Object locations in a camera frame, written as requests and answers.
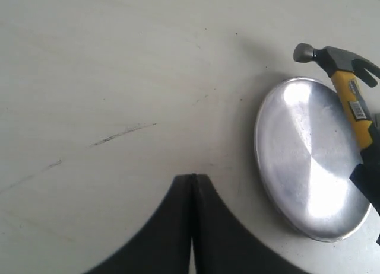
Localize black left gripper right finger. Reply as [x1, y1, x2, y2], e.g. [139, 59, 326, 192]
[191, 174, 305, 273]

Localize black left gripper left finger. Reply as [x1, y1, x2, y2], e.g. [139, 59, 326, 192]
[88, 174, 194, 273]

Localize yellow black claw hammer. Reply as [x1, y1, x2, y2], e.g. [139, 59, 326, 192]
[293, 43, 380, 245]

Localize round steel plate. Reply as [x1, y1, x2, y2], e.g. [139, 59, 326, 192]
[254, 77, 371, 242]

